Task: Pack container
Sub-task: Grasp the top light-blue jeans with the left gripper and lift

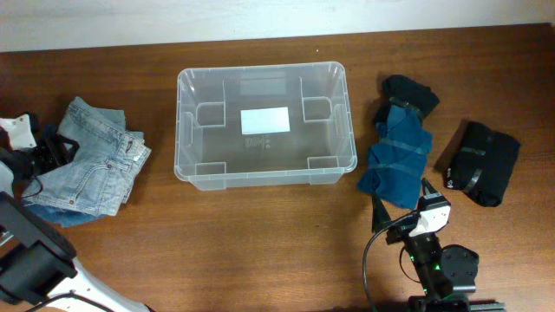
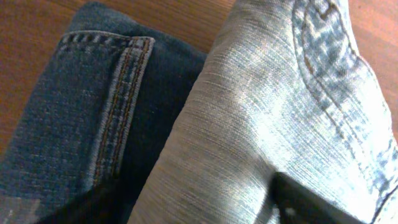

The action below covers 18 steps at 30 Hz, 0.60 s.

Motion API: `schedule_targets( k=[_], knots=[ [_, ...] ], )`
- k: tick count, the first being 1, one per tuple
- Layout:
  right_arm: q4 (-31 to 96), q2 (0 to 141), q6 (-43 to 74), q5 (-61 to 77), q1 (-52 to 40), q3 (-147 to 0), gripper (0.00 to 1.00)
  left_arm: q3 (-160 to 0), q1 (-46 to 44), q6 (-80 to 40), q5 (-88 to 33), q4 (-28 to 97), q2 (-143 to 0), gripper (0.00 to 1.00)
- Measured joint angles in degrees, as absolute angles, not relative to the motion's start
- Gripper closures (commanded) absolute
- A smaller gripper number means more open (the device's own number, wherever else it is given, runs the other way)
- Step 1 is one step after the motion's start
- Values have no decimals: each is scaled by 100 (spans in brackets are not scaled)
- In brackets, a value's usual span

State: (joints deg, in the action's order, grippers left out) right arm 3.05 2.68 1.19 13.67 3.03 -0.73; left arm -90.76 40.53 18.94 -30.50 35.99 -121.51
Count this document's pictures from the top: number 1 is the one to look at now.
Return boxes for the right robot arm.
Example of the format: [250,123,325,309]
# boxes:
[362,179,506,312]

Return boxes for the clear plastic storage bin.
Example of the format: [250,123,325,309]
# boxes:
[173,62,357,191]

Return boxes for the black cloth under blue bundle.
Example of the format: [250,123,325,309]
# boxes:
[373,75,440,124]

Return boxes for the white label in bin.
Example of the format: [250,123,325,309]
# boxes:
[240,107,291,135]

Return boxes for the black taped clothing bundle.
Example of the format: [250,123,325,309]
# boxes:
[445,121,521,207]

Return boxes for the blue taped shirt bundle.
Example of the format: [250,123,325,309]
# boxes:
[357,106,433,210]

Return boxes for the dark blue jeans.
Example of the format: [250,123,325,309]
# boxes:
[25,125,106,228]

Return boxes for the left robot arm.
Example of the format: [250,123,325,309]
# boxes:
[1,113,151,312]

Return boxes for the light blue jeans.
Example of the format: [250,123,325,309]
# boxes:
[23,97,151,216]

